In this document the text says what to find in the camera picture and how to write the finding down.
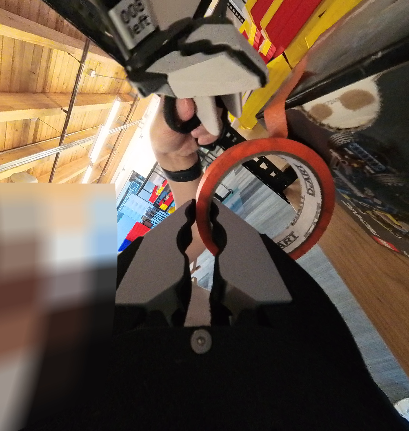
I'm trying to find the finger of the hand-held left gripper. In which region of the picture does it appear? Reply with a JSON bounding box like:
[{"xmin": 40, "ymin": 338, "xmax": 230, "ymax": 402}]
[
  {"xmin": 145, "ymin": 47, "xmax": 270, "ymax": 99},
  {"xmin": 151, "ymin": 0, "xmax": 249, "ymax": 55}
]

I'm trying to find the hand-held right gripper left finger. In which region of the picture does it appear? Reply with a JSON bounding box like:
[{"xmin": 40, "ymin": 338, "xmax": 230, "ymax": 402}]
[{"xmin": 116, "ymin": 199, "xmax": 196, "ymax": 321}]

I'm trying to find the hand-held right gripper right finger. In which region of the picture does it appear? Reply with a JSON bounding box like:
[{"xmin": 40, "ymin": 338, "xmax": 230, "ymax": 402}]
[{"xmin": 209, "ymin": 200, "xmax": 293, "ymax": 320}]

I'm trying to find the orange tape roll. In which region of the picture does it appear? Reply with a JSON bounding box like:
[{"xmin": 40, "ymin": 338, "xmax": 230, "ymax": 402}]
[{"xmin": 195, "ymin": 55, "xmax": 336, "ymax": 261}]

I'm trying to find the grey black vehicle toy box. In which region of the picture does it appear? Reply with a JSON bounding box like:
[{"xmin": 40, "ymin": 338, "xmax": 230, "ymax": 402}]
[{"xmin": 285, "ymin": 0, "xmax": 409, "ymax": 263}]

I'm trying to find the wooden desk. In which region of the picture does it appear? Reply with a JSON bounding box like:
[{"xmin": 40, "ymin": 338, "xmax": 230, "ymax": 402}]
[{"xmin": 317, "ymin": 202, "xmax": 409, "ymax": 392}]

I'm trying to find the person's left hand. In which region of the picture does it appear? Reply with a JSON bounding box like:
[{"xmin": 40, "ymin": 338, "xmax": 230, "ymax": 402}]
[{"xmin": 150, "ymin": 98, "xmax": 226, "ymax": 169}]

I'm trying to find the stack of red bins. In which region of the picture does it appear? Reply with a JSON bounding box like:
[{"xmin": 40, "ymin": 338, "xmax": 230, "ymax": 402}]
[{"xmin": 125, "ymin": 222, "xmax": 152, "ymax": 243}]

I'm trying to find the stack of yellow boxes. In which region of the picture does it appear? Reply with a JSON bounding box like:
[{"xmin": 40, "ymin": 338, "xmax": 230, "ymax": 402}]
[{"xmin": 238, "ymin": 0, "xmax": 360, "ymax": 130}]

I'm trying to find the red bin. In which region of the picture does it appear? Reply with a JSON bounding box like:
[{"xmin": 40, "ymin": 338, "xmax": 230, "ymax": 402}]
[{"xmin": 250, "ymin": 0, "xmax": 324, "ymax": 63}]

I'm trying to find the black metal rack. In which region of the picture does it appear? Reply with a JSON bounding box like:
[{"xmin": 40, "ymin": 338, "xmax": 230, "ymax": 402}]
[{"xmin": 199, "ymin": 118, "xmax": 294, "ymax": 204}]

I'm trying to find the black wristband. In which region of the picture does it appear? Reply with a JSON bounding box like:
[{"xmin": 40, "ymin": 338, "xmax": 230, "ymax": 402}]
[{"xmin": 160, "ymin": 156, "xmax": 203, "ymax": 183}]

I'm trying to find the ceiling light strip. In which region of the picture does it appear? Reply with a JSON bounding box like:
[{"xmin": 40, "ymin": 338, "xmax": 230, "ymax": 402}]
[{"xmin": 81, "ymin": 98, "xmax": 121, "ymax": 184}]

